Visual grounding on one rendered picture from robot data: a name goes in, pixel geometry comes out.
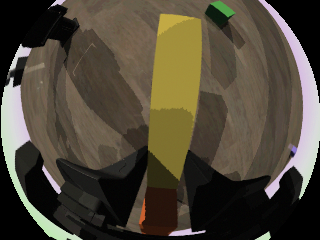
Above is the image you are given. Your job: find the small purple cube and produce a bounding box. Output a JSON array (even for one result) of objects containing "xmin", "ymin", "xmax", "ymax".
[{"xmin": 289, "ymin": 147, "xmax": 297, "ymax": 157}]

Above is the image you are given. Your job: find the yellow bar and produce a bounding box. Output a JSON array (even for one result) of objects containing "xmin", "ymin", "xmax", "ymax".
[{"xmin": 139, "ymin": 13, "xmax": 203, "ymax": 236}]

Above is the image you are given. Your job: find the green cube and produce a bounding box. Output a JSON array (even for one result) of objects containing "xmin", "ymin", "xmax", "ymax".
[{"xmin": 205, "ymin": 0, "xmax": 235, "ymax": 25}]

